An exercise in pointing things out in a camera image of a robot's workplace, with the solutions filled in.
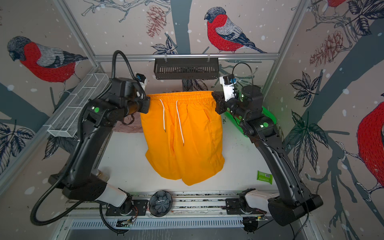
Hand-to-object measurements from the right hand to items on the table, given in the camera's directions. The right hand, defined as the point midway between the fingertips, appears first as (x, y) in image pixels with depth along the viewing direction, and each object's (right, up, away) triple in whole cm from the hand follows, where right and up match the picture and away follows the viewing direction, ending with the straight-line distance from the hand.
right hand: (210, 94), depth 62 cm
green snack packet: (+33, -44, +21) cm, 59 cm away
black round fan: (-24, -54, +12) cm, 60 cm away
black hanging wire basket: (-14, +25, +45) cm, 53 cm away
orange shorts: (-12, -19, +10) cm, 25 cm away
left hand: (-29, -1, +3) cm, 29 cm away
